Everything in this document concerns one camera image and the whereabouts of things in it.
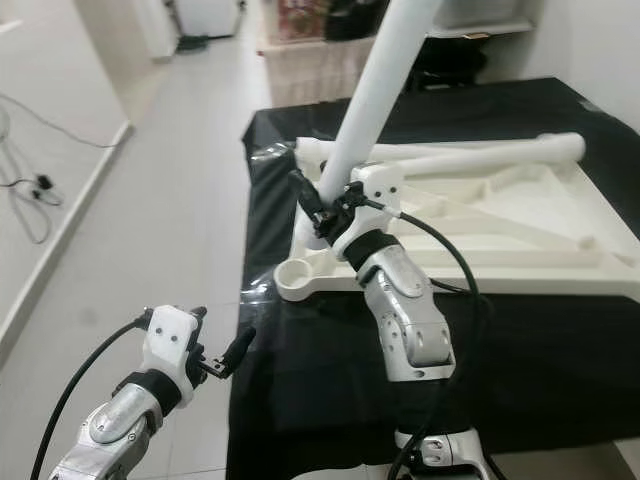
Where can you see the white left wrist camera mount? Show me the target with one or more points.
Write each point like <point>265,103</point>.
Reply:
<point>170,345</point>

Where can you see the white plastic table leg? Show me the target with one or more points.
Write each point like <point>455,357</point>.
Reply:
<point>320,150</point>
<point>380,90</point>
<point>510,152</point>

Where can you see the red printed box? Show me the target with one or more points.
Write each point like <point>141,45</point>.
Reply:
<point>300,20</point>

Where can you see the small black floor object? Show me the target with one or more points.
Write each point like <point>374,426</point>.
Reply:
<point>195,45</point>

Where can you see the black round stool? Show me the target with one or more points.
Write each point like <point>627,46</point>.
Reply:
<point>450,80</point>

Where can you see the beige skirted side table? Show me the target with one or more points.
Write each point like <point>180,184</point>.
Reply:
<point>310,75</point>

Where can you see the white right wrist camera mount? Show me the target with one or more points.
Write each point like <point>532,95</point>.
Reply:
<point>380,185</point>

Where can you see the black bag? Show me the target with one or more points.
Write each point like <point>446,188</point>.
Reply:
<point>350,18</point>

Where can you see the white appliance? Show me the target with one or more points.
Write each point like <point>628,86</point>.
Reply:
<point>208,15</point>

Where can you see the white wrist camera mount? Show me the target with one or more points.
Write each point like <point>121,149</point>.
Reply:
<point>170,345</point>
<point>380,185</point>

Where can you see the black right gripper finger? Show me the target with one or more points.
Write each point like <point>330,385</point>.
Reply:
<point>307,196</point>

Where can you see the black plug adapter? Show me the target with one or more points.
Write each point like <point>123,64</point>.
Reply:
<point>46,185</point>

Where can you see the clear tape patch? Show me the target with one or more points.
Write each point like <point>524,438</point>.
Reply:
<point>255,308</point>

